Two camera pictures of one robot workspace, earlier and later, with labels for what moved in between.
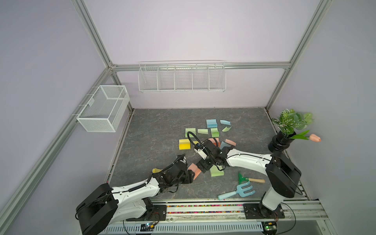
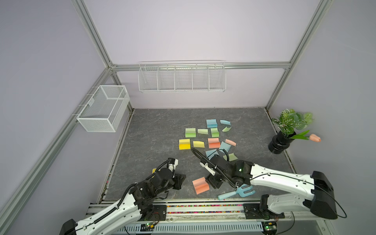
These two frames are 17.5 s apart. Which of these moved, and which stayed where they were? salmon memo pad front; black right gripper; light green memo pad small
Moved: black right gripper
Stayed: light green memo pad small; salmon memo pad front
